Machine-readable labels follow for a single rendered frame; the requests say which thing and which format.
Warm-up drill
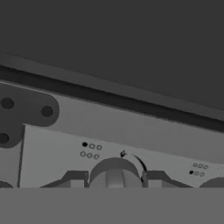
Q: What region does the grey stove knob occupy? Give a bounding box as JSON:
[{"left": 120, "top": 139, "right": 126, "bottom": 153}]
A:
[
  {"left": 0, "top": 180, "right": 14, "bottom": 189},
  {"left": 199, "top": 177, "right": 224, "bottom": 189},
  {"left": 88, "top": 157, "right": 144, "bottom": 189}
]

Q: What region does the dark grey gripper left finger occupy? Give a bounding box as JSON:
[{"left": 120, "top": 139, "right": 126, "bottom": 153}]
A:
[{"left": 39, "top": 170, "right": 89, "bottom": 189}]

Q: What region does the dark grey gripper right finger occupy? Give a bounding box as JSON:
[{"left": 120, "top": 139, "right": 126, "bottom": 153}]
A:
[{"left": 141, "top": 170, "right": 194, "bottom": 189}]

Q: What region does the grey stove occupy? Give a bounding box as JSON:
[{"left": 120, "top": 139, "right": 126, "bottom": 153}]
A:
[{"left": 0, "top": 52, "right": 224, "bottom": 189}]

